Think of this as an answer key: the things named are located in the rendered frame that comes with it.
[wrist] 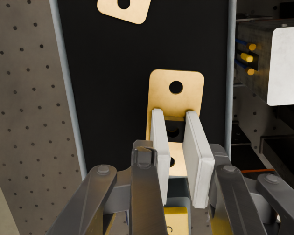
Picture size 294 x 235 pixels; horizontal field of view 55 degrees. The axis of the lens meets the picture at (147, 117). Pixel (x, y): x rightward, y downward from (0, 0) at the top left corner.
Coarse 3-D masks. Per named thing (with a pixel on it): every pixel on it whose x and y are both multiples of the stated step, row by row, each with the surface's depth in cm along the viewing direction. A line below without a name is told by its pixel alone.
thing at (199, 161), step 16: (192, 112) 20; (192, 128) 17; (192, 144) 16; (208, 144) 15; (192, 160) 16; (208, 160) 14; (192, 176) 15; (208, 176) 14; (192, 192) 15; (208, 192) 14
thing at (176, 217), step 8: (168, 208) 29; (176, 208) 29; (184, 208) 29; (168, 216) 29; (176, 216) 29; (184, 216) 29; (168, 224) 29; (176, 224) 29; (184, 224) 29; (168, 232) 29; (176, 232) 29; (184, 232) 29
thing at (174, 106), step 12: (156, 72) 20; (168, 72) 20; (180, 72) 20; (192, 72) 20; (156, 84) 20; (168, 84) 20; (192, 84) 20; (156, 96) 20; (168, 96) 20; (180, 96) 20; (192, 96) 20; (156, 108) 20; (168, 108) 20; (180, 108) 20; (192, 108) 20; (168, 120) 20; (180, 120) 20; (168, 132) 21; (180, 132) 20; (168, 144) 22; (180, 144) 22; (180, 156) 22; (180, 168) 22
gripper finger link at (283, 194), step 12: (264, 180) 13; (276, 180) 12; (264, 192) 12; (276, 192) 12; (288, 192) 12; (276, 204) 11; (288, 204) 11; (288, 216) 11; (276, 228) 13; (288, 228) 11
